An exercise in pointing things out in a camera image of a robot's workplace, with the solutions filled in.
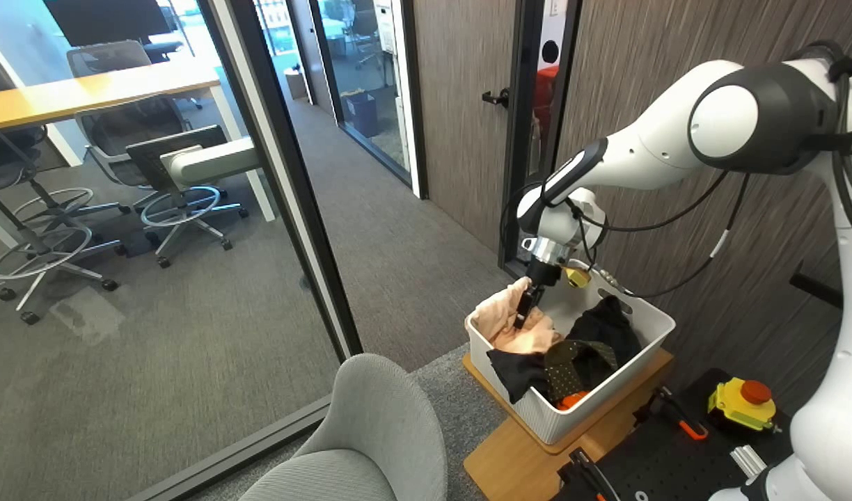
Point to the dark polka dot cloth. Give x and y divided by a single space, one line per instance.
560 367

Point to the black clothes pile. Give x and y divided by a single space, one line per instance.
381 428

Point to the black garment with sleeve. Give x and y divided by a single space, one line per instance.
516 372

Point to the yellowish wrist camera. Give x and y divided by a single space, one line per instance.
578 278

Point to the bulky black garment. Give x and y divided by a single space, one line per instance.
608 336

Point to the grey mesh office chair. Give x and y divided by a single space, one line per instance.
122 59

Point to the black glass wall pillar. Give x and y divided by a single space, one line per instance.
281 168

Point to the orange cloth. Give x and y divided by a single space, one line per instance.
574 400

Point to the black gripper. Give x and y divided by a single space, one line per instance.
544 268

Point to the wooden door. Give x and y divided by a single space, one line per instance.
464 140

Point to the yellow emergency stop button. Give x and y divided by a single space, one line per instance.
736 404

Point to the dark chair backrest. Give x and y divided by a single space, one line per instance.
101 18

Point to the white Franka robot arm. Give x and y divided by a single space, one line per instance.
668 122

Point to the white plastic bin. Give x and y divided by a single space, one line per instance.
574 421

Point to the wooden desk with white legs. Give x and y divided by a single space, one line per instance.
94 93

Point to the peach shirt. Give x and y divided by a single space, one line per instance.
499 321

